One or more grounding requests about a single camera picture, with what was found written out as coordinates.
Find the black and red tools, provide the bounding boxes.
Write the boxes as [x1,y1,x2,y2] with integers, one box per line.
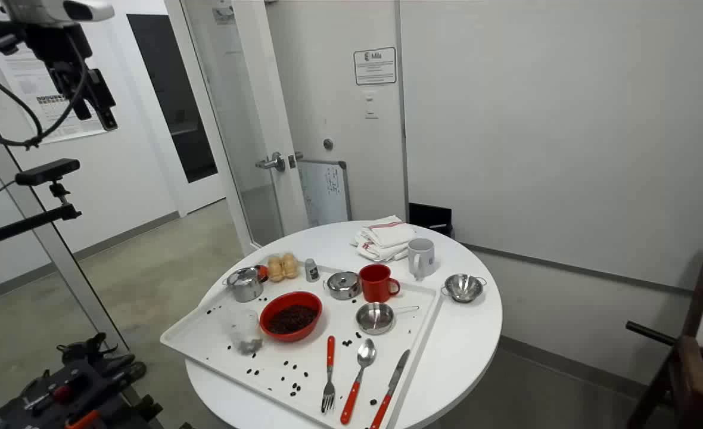
[0,331,164,429]

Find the small steel cup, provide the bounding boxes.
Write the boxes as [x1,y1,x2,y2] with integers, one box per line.
[325,270,363,303]

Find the small steel bowl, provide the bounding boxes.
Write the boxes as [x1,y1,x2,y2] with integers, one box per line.
[444,272,486,304]
[356,300,399,335]

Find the grey metal wall panel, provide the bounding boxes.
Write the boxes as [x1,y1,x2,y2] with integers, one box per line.
[295,158,353,228]

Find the white towel red stripes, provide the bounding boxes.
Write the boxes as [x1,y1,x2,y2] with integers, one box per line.
[351,213,413,264]

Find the red mug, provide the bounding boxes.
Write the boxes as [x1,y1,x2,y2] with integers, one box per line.
[357,263,403,304]

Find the black stand boom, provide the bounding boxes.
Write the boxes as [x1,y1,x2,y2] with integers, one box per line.
[0,183,83,254]

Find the dark glass door panel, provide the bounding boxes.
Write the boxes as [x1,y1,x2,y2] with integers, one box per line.
[123,11,220,186]

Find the grey white mug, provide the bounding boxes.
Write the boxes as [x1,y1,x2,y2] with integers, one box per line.
[405,235,440,283]

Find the red handled fork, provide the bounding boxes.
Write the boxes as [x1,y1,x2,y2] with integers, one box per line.
[319,334,340,415]

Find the clear plastic cup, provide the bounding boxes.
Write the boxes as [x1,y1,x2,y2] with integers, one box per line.
[220,300,265,358]

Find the black box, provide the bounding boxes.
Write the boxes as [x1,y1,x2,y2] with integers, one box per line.
[407,201,456,239]

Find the black stand camera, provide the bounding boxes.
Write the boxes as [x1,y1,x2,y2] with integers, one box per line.
[15,158,83,189]

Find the white notice sign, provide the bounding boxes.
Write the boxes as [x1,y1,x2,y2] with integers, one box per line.
[353,46,399,88]

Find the steel cup left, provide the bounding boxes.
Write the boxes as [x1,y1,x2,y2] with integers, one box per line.
[224,264,268,304]

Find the silver stand pole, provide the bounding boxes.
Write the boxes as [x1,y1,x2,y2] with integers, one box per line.
[0,86,131,353]

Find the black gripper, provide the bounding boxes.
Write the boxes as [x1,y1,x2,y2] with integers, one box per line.
[23,22,122,134]

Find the orange red bowl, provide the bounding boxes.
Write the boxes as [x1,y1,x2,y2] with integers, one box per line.
[258,288,326,346]

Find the white rectangular tray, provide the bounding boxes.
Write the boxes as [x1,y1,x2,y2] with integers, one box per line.
[157,264,445,429]

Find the white door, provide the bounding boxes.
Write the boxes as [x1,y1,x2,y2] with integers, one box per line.
[163,0,312,258]

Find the red handled knife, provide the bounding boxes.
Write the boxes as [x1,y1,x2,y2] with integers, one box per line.
[368,347,413,429]

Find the white paper poster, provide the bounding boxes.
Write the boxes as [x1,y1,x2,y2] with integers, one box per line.
[0,46,109,147]

